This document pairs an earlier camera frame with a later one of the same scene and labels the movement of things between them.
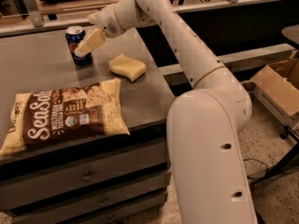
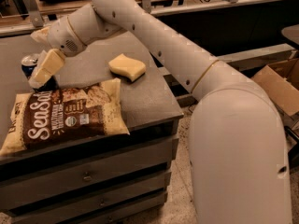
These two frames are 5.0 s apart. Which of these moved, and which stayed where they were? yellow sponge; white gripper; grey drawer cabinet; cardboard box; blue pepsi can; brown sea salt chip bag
Moved: white gripper; blue pepsi can
Stayed: cardboard box; yellow sponge; grey drawer cabinet; brown sea salt chip bag
